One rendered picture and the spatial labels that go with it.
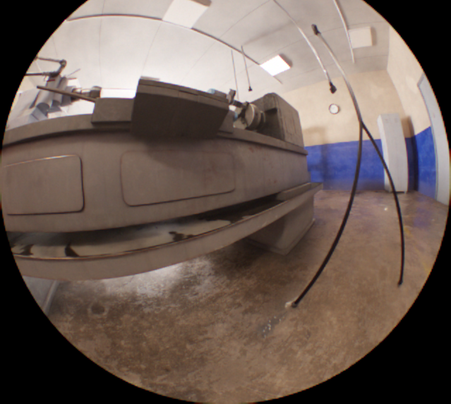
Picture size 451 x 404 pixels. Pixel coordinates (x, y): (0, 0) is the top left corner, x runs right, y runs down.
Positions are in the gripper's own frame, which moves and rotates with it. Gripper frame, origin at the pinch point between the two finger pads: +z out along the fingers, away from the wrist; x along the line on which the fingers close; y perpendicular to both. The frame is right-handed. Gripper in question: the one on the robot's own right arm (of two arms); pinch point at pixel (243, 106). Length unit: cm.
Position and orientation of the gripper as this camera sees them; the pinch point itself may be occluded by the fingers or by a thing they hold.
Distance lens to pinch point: 114.9
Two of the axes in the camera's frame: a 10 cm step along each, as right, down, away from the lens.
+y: -3.6, 7.6, 5.3
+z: 7.8, -0.7, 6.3
